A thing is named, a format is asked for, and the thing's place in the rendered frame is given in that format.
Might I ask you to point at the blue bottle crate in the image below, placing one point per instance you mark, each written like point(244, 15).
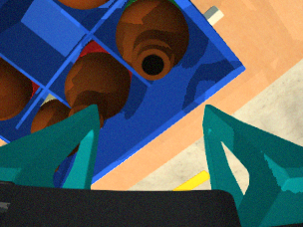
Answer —
point(36, 36)

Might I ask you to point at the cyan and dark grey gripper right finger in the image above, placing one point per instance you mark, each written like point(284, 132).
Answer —
point(274, 195)

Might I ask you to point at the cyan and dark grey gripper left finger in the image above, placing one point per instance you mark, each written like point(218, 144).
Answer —
point(33, 159)

